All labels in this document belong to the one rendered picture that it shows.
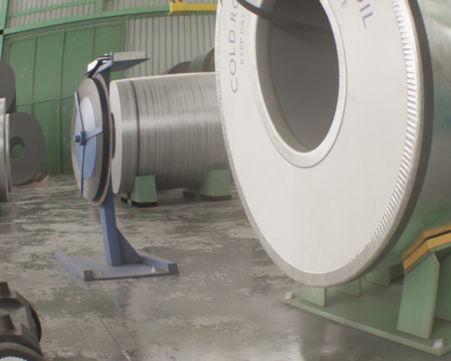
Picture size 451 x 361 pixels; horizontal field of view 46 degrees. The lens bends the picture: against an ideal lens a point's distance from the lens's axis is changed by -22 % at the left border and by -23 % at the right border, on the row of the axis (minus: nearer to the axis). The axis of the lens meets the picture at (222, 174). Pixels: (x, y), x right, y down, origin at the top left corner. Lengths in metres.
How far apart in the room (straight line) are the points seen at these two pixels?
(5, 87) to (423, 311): 11.63
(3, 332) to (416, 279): 1.04
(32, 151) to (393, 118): 11.44
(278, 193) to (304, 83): 0.35
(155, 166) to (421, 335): 5.23
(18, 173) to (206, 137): 6.64
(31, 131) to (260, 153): 10.73
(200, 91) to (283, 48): 4.73
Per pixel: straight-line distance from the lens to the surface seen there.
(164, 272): 2.91
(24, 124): 12.45
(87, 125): 3.00
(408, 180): 1.20
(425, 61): 1.15
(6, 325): 1.17
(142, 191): 6.40
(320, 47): 1.96
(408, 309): 1.55
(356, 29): 1.33
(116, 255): 3.09
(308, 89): 1.92
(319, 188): 1.56
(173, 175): 6.59
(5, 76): 12.59
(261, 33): 1.87
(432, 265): 1.44
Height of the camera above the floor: 0.56
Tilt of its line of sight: 3 degrees down
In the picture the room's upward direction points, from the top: 4 degrees counter-clockwise
